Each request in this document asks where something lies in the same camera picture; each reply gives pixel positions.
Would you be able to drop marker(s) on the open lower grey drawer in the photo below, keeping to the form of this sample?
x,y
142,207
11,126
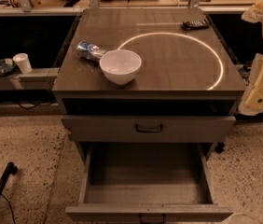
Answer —
x,y
122,181

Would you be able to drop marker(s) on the black remote on cabinet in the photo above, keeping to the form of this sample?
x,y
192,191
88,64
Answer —
x,y
195,25

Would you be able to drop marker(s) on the closed upper grey drawer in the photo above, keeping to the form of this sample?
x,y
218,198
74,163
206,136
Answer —
x,y
179,129

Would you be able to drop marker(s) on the black lower drawer handle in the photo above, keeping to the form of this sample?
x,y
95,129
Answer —
x,y
152,219

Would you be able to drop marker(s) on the dark round dish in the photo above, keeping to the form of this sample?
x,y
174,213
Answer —
x,y
7,67

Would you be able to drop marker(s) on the black upper drawer handle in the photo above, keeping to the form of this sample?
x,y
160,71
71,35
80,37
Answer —
x,y
148,129

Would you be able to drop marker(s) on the white bowl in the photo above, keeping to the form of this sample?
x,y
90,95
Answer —
x,y
120,66

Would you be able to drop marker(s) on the grey drawer cabinet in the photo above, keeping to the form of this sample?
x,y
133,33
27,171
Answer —
x,y
183,73

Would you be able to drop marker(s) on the black drawer handle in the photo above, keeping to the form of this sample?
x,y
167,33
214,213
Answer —
x,y
152,219
148,129

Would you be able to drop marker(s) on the white paper cup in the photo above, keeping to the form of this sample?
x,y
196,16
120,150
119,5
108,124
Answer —
x,y
23,62

